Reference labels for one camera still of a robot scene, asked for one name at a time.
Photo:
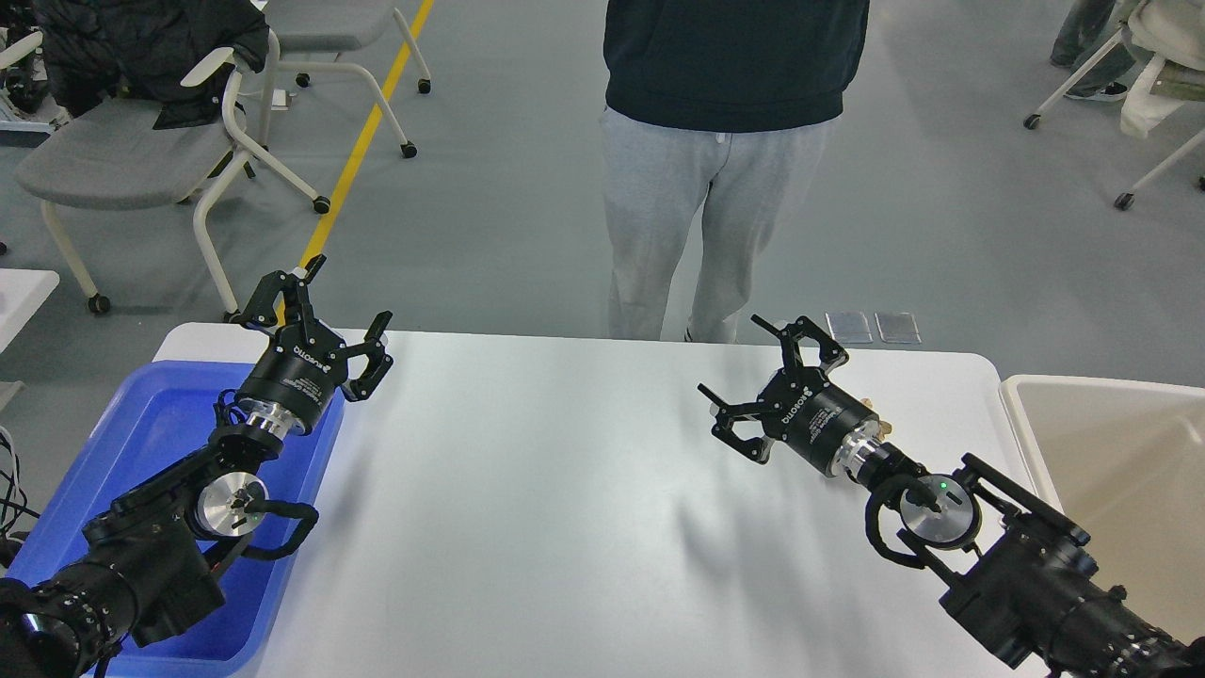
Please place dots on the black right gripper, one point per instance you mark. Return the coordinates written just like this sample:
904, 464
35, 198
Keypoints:
814, 419

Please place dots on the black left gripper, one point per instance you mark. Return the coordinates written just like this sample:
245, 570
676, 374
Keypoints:
297, 373

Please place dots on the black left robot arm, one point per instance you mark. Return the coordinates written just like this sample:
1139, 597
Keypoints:
156, 556

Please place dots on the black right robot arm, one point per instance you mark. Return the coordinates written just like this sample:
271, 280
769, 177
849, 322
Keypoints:
1017, 571

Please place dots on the left floor outlet plate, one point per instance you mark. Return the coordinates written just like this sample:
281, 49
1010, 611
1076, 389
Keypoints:
849, 328

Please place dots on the grey chair with jacket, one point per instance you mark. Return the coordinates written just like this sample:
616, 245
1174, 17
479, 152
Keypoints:
113, 158

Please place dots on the grey chair behind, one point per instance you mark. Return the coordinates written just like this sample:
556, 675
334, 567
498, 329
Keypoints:
310, 37

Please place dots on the white side table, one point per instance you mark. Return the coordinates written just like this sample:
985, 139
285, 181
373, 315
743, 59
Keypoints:
23, 291

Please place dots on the person in grey sweatpants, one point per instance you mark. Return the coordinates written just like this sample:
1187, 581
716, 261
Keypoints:
716, 111

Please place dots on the black jacket on chair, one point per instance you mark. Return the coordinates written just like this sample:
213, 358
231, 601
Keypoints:
92, 49

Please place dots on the beige plastic bin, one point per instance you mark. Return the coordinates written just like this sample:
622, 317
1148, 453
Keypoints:
1124, 459

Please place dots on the seated person top right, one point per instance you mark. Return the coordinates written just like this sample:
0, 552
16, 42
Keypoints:
1085, 29

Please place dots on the white chair top right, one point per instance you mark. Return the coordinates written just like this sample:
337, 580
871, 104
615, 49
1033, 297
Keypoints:
1170, 34

